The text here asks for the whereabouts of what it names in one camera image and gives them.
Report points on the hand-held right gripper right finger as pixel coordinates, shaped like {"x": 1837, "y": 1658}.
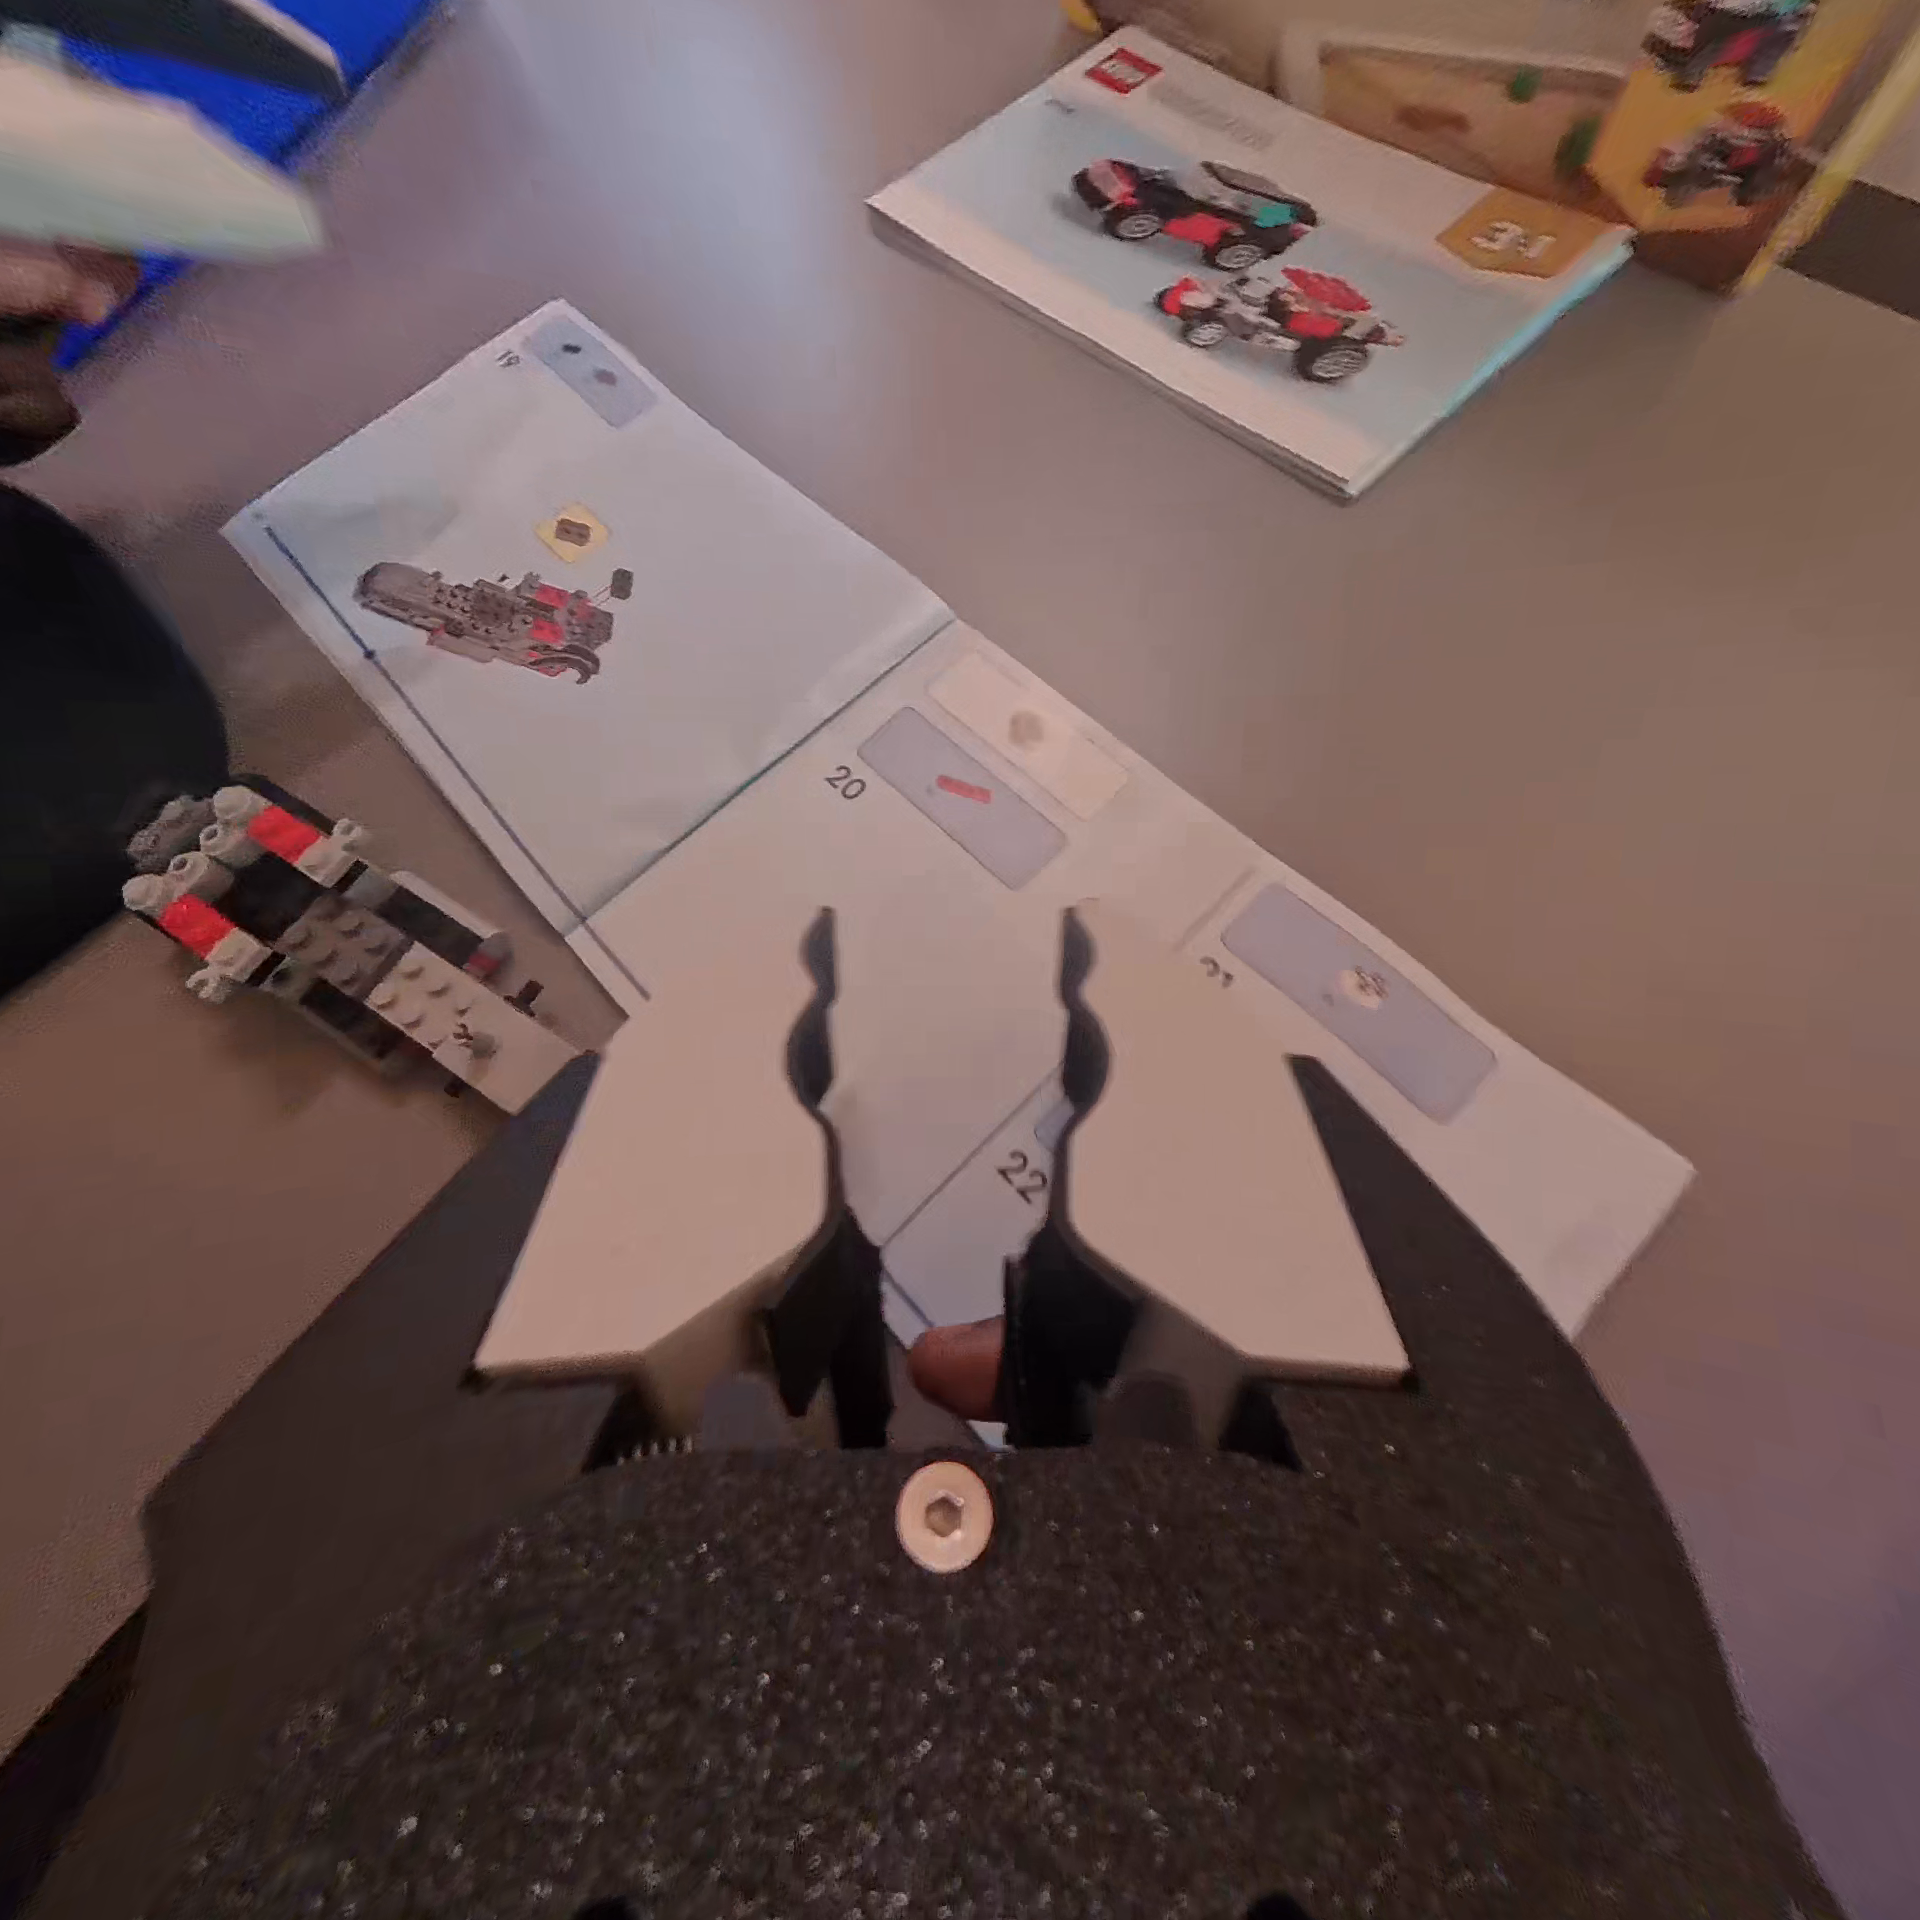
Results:
{"x": 1229, "y": 1200}

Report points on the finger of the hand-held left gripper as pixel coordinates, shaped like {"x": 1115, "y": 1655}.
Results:
{"x": 135, "y": 185}

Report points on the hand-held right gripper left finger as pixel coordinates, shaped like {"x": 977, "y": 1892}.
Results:
{"x": 661, "y": 1182}

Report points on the partly built brick vehicle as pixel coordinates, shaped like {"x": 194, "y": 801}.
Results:
{"x": 362, "y": 942}

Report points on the instruction booklet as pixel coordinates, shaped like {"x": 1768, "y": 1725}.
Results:
{"x": 1022, "y": 195}
{"x": 751, "y": 600}

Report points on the person's right hand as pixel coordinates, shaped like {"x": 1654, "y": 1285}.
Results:
{"x": 961, "y": 1372}

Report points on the blue plastic bin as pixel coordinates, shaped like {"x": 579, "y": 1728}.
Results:
{"x": 149, "y": 75}

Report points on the black ribbed cloth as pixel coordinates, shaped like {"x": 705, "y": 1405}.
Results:
{"x": 91, "y": 721}

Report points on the closed instruction booklet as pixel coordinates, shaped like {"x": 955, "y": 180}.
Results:
{"x": 1022, "y": 195}

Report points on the toy truck brick set box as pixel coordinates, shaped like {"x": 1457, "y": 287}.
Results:
{"x": 1501, "y": 104}

